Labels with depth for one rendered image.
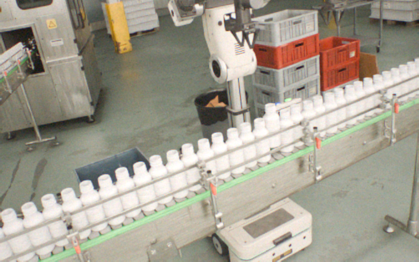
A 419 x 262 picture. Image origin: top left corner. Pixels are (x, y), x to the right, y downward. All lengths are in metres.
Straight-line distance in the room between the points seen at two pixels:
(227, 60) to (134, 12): 8.83
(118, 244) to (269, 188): 0.59
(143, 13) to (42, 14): 6.27
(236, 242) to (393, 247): 0.97
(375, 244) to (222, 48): 1.52
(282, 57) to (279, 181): 2.30
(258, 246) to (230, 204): 0.85
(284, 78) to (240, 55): 1.79
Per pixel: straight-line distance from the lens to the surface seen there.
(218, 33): 1.91
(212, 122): 3.07
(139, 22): 10.77
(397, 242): 2.66
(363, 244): 2.60
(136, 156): 1.87
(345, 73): 4.53
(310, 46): 3.95
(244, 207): 1.45
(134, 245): 1.31
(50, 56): 4.84
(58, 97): 4.96
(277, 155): 1.50
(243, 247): 2.21
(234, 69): 1.97
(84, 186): 1.24
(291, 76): 3.81
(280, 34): 3.62
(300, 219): 2.36
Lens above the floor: 1.74
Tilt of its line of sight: 24 degrees down
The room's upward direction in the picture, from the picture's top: 9 degrees counter-clockwise
